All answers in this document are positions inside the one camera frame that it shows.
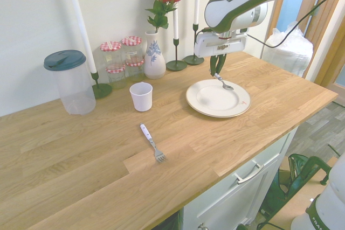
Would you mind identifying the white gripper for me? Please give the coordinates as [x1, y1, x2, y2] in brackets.
[194, 31, 249, 76]

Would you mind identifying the metal spoon with white handle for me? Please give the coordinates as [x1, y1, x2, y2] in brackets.
[214, 73, 234, 91]

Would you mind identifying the white plate with gold rim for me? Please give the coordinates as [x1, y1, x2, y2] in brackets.
[185, 78, 252, 119]

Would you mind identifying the dark green candle holder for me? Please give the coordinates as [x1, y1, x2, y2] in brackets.
[183, 24, 205, 66]
[90, 71, 113, 100]
[165, 38, 188, 72]

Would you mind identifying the white vase with blue flowers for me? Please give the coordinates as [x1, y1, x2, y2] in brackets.
[143, 31, 167, 80]

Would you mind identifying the clear plastic wrap bundle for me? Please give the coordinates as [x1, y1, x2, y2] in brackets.
[262, 20, 314, 80]

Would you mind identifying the glass jar red checkered lid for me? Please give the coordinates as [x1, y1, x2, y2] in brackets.
[125, 59, 146, 82]
[105, 64, 127, 90]
[100, 41, 123, 68]
[121, 36, 143, 64]

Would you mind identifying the white plastic cup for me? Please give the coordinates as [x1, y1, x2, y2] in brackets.
[129, 81, 154, 113]

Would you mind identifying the green bag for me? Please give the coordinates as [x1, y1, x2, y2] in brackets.
[258, 153, 333, 230]

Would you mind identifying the white kitchen cabinet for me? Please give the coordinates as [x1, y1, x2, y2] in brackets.
[182, 126, 300, 230]

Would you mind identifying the clear container with teal lid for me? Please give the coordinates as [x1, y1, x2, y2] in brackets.
[43, 50, 97, 116]

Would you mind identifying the black cable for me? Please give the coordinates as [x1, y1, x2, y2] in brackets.
[246, 0, 345, 48]

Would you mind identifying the metal fork with white handle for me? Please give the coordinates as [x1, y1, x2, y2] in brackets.
[139, 123, 169, 164]

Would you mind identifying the wooden door frame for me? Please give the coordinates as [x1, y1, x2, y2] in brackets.
[295, 0, 345, 87]

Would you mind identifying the metal drawer handle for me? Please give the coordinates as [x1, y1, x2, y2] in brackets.
[232, 159, 265, 185]

